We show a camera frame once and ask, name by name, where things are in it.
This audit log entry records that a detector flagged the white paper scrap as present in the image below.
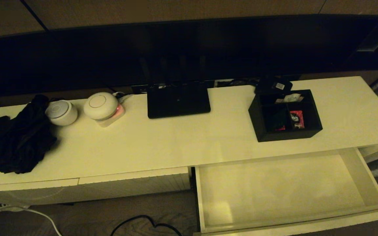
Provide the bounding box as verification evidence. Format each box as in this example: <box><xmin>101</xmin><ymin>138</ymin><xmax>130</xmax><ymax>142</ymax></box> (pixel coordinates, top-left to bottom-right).
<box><xmin>276</xmin><ymin>93</ymin><xmax>305</xmax><ymax>104</ymax></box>

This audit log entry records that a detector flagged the white sneaker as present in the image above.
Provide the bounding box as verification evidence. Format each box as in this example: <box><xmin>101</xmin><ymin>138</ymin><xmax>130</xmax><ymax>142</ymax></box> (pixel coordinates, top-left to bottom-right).
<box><xmin>0</xmin><ymin>203</ymin><xmax>30</xmax><ymax>212</ymax></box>

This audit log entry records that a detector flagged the black power cable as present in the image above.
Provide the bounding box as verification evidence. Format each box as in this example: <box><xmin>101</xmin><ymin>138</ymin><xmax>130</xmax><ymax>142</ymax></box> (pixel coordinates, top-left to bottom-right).
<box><xmin>110</xmin><ymin>215</ymin><xmax>183</xmax><ymax>236</ymax></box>

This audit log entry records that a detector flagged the black flat screen television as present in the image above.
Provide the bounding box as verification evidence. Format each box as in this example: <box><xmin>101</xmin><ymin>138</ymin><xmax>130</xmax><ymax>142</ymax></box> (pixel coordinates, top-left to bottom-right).
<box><xmin>0</xmin><ymin>14</ymin><xmax>378</xmax><ymax>99</ymax></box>

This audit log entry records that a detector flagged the red snack packet face print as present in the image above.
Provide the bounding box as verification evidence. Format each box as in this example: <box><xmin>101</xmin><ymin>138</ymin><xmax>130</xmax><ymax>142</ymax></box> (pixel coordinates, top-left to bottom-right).
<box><xmin>289</xmin><ymin>110</ymin><xmax>305</xmax><ymax>129</ymax></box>

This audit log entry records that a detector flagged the black crumpled cloth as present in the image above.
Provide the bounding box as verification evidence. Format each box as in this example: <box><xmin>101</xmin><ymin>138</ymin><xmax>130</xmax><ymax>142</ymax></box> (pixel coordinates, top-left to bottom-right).
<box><xmin>0</xmin><ymin>94</ymin><xmax>58</xmax><ymax>174</ymax></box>

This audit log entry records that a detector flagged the white beadboard cabinet door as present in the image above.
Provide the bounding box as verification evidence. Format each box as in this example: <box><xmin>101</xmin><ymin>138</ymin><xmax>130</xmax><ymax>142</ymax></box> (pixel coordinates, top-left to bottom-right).
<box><xmin>0</xmin><ymin>178</ymin><xmax>80</xmax><ymax>206</ymax></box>

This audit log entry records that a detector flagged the white TV cabinet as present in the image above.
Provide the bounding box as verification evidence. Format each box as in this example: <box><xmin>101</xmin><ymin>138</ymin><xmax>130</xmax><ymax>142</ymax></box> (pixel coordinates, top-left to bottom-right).
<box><xmin>0</xmin><ymin>76</ymin><xmax>378</xmax><ymax>206</ymax></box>

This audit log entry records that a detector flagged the black set-top box white label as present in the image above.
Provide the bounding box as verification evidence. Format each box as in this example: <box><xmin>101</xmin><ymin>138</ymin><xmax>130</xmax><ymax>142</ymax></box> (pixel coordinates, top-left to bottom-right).
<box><xmin>254</xmin><ymin>76</ymin><xmax>293</xmax><ymax>95</ymax></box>

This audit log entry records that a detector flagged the black cable bundle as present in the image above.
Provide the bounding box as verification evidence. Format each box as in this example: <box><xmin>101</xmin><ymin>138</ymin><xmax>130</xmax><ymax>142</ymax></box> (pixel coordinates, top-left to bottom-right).
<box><xmin>214</xmin><ymin>78</ymin><xmax>258</xmax><ymax>88</ymax></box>

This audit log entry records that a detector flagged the white dome shaped device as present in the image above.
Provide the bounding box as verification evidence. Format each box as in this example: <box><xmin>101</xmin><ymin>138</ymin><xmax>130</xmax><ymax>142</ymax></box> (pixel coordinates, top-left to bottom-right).
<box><xmin>83</xmin><ymin>92</ymin><xmax>119</xmax><ymax>121</ymax></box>

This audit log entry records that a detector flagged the black compartment organizer box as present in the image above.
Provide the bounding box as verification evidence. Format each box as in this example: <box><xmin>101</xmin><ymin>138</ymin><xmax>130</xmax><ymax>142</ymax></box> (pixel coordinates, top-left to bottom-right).
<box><xmin>248</xmin><ymin>89</ymin><xmax>323</xmax><ymax>143</ymax></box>

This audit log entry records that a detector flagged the dark wall frame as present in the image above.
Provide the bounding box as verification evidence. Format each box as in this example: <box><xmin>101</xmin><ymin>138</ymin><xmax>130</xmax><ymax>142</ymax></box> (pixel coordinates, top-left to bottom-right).
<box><xmin>342</xmin><ymin>0</ymin><xmax>378</xmax><ymax>71</ymax></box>

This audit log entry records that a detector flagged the thick white cable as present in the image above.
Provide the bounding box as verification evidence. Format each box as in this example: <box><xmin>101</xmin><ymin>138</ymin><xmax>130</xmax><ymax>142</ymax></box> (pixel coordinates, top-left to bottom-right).
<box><xmin>0</xmin><ymin>166</ymin><xmax>63</xmax><ymax>236</ymax></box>

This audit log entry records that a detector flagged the white pull-out drawer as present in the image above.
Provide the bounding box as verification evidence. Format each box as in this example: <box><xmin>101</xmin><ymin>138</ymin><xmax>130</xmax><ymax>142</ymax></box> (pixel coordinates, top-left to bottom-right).
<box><xmin>194</xmin><ymin>147</ymin><xmax>378</xmax><ymax>236</ymax></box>

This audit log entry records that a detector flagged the black router with antennas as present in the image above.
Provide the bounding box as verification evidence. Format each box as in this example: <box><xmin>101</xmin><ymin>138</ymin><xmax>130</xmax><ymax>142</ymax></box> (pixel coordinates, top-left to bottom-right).
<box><xmin>141</xmin><ymin>56</ymin><xmax>211</xmax><ymax>119</ymax></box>

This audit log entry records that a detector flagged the small white cylinder speaker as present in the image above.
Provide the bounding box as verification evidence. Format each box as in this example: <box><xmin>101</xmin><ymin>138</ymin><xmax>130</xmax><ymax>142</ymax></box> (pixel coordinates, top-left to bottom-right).
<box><xmin>45</xmin><ymin>100</ymin><xmax>78</xmax><ymax>126</ymax></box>

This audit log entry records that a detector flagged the white base pink light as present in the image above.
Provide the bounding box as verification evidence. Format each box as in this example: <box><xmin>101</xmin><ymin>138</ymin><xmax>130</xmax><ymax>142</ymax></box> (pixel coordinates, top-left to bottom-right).
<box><xmin>96</xmin><ymin>104</ymin><xmax>126</xmax><ymax>128</ymax></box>

